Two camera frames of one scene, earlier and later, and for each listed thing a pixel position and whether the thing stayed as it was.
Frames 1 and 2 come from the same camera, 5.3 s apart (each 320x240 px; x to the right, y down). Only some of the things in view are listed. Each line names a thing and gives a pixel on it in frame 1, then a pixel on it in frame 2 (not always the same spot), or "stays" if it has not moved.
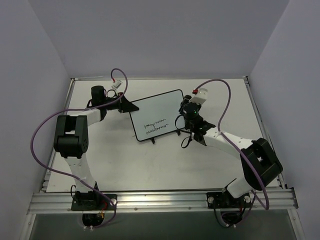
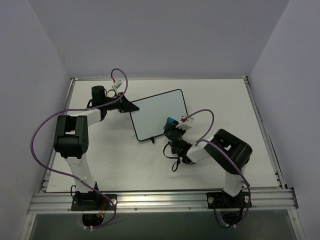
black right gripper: [185, 103] → [169, 128]
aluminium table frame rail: [60, 202] stays
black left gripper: [120, 103] stays
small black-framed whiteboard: [156, 115] stays
